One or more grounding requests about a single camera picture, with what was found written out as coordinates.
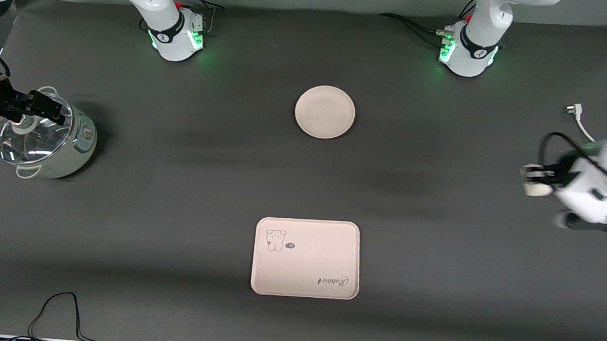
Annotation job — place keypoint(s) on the white steamed bun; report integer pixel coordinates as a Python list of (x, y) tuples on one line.
[(537, 189)]

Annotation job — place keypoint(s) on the pale electric cooking pot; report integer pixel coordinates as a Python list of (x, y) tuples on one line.
[(74, 152)]

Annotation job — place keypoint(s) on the glass pot lid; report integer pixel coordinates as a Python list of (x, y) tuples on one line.
[(29, 148)]

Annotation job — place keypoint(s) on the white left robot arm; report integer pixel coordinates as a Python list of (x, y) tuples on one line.
[(480, 22)]

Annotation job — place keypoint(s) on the round cream plate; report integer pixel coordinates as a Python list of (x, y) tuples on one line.
[(325, 112)]

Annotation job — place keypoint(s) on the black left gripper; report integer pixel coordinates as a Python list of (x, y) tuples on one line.
[(563, 170)]

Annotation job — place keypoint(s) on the cream tray with rabbit print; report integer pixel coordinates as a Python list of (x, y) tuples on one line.
[(306, 268)]

